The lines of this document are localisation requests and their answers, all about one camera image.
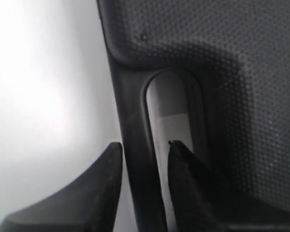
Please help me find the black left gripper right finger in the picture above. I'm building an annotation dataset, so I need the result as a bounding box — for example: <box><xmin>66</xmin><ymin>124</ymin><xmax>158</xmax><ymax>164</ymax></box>
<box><xmin>168</xmin><ymin>141</ymin><xmax>290</xmax><ymax>232</ymax></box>

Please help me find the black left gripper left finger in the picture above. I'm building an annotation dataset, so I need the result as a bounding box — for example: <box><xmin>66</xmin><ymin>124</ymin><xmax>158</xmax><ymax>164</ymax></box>
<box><xmin>0</xmin><ymin>142</ymin><xmax>123</xmax><ymax>232</ymax></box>

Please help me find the black plastic carrying case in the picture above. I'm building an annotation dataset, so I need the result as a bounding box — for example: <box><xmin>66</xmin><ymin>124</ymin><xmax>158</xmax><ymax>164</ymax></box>
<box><xmin>98</xmin><ymin>0</ymin><xmax>290</xmax><ymax>232</ymax></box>

